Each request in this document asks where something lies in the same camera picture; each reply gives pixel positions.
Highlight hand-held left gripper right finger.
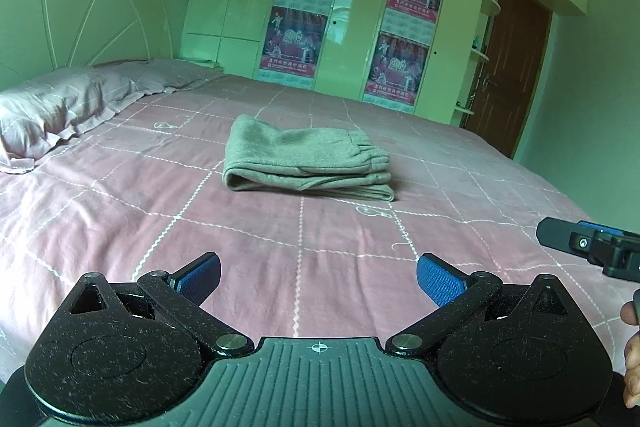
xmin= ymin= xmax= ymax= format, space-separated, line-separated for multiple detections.
xmin=385 ymin=253 xmax=577 ymax=359

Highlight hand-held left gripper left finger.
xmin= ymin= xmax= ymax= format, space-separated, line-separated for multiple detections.
xmin=66 ymin=252 xmax=256 ymax=361

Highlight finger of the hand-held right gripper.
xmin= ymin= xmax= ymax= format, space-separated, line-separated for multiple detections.
xmin=535 ymin=217 xmax=640 ymax=281

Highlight grey pants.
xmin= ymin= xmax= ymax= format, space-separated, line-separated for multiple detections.
xmin=221 ymin=114 xmax=396 ymax=202

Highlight person's right hand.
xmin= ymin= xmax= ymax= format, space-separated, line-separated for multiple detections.
xmin=620 ymin=289 xmax=640 ymax=409

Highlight bed with pink checked sheet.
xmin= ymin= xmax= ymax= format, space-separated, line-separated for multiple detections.
xmin=0 ymin=59 xmax=640 ymax=388

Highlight brown wooden door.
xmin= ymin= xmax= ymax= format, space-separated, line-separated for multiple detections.
xmin=462 ymin=0 xmax=553 ymax=159

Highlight white corner shelf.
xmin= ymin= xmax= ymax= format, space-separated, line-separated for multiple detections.
xmin=452 ymin=0 xmax=502 ymax=118

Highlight pink pillow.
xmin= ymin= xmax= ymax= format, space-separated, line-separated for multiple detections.
xmin=0 ymin=58 xmax=226 ymax=172

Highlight white wardrobe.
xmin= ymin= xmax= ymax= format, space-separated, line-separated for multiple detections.
xmin=179 ymin=0 xmax=591 ymax=128

